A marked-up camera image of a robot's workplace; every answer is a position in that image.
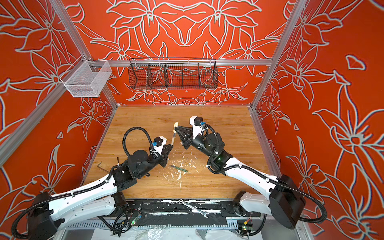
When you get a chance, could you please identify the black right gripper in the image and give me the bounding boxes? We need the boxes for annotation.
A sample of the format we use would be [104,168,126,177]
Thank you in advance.
[174,126,216,160]

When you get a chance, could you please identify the beige pen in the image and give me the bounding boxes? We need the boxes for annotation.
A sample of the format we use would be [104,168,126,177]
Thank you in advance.
[171,131,177,146]

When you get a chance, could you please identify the green pen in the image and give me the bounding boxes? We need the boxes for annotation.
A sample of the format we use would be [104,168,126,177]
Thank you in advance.
[169,165,188,173]

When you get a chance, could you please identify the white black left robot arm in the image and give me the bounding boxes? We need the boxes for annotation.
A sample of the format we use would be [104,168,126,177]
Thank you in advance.
[11,127,174,240]

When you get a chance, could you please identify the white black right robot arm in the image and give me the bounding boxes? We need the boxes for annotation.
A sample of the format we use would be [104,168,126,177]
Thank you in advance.
[174,123,328,229]

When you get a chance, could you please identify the silver wrench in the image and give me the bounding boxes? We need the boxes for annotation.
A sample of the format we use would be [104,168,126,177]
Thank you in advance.
[179,199,208,218]

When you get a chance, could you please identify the metal hex key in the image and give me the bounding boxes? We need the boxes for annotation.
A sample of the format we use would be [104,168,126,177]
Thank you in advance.
[97,162,110,173]

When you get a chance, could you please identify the clear plastic bin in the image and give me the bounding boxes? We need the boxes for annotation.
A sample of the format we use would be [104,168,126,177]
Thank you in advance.
[61,61,112,98]

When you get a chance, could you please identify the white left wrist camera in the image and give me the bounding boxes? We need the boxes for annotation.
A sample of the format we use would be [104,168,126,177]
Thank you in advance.
[152,136,167,155]

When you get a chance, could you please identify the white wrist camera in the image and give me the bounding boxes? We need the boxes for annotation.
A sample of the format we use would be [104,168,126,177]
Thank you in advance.
[190,116,205,139]
[152,136,167,155]

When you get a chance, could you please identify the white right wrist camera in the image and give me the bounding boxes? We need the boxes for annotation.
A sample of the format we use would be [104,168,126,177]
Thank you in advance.
[190,116,205,139]

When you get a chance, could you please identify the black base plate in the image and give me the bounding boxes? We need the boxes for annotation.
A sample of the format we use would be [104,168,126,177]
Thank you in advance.
[101,198,262,218]

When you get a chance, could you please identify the black wire basket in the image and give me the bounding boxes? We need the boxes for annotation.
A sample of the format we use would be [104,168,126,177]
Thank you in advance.
[128,57,219,90]

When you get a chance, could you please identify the grey slotted cable duct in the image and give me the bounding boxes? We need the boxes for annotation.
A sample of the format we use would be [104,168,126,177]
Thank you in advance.
[66,220,239,231]

